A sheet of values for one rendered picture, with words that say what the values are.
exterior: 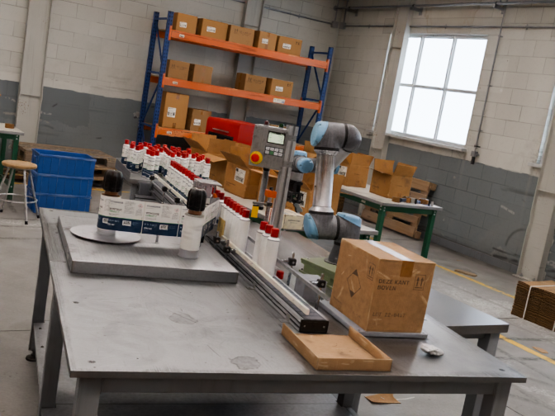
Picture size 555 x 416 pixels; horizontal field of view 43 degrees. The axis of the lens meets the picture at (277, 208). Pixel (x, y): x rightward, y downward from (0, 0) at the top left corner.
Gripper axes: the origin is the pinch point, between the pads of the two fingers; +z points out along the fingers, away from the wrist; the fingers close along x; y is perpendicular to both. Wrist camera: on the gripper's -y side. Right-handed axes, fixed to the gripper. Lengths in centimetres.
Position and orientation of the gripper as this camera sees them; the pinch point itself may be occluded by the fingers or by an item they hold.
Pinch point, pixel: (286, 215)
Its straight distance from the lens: 377.6
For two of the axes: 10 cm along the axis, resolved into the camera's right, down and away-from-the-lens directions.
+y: 5.0, 2.3, -8.4
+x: 8.5, 0.6, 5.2
